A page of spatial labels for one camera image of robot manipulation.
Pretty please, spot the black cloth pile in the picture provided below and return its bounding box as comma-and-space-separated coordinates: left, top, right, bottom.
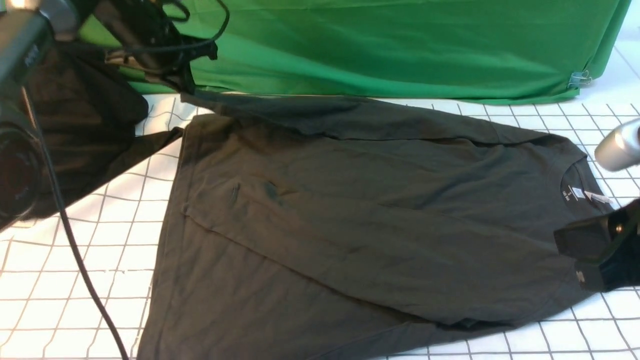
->
29, 42, 183, 206

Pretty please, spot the gray long-sleeved shirt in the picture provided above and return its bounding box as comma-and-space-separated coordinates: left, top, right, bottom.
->
137, 95, 612, 360

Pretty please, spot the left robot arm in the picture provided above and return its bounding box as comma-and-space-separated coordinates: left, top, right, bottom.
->
1, 0, 230, 230

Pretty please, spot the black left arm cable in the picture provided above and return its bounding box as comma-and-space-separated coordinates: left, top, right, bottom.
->
20, 85, 131, 360

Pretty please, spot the metal binder clip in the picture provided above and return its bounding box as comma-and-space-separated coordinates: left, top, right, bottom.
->
566, 70, 593, 89

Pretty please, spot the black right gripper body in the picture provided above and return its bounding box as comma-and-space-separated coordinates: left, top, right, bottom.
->
553, 198, 640, 293

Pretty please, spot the green backdrop cloth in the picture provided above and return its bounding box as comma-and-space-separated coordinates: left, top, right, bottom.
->
77, 0, 632, 106

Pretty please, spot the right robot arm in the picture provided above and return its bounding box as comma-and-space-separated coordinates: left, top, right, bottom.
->
554, 119, 640, 292

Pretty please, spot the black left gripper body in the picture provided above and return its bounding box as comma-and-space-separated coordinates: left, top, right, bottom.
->
93, 0, 221, 94

